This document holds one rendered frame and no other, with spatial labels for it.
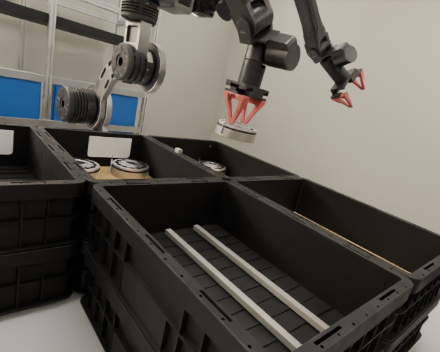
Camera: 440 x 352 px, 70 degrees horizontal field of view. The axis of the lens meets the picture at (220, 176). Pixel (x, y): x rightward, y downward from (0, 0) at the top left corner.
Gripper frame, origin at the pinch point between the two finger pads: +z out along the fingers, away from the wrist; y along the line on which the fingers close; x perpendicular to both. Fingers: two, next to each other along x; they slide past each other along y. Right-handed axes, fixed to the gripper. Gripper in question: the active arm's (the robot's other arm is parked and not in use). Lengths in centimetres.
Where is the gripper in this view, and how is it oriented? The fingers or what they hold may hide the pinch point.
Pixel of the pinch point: (237, 121)
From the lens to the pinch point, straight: 80.3
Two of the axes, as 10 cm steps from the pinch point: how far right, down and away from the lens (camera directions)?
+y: 6.5, -0.3, 7.6
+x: -7.1, -3.8, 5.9
